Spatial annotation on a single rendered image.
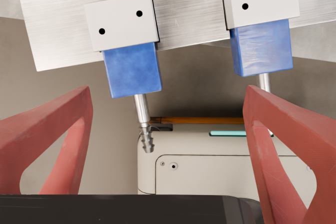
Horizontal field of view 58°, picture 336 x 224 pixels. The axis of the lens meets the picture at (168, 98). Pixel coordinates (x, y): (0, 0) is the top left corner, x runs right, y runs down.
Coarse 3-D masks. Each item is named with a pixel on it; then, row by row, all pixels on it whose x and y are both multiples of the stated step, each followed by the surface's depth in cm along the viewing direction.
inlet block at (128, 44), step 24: (120, 0) 22; (144, 0) 22; (96, 24) 23; (120, 24) 23; (144, 24) 23; (96, 48) 23; (120, 48) 24; (144, 48) 24; (120, 72) 25; (144, 72) 25; (120, 96) 25; (144, 96) 26; (144, 120) 26; (144, 144) 27
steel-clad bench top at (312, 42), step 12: (0, 0) 30; (12, 0) 30; (0, 12) 30; (12, 12) 30; (324, 24) 31; (300, 36) 31; (312, 36) 31; (324, 36) 31; (300, 48) 31; (312, 48) 31; (324, 48) 31; (324, 60) 31
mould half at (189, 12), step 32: (32, 0) 25; (64, 0) 25; (96, 0) 25; (160, 0) 25; (192, 0) 25; (320, 0) 25; (32, 32) 25; (64, 32) 25; (160, 32) 25; (192, 32) 25; (224, 32) 25; (64, 64) 26
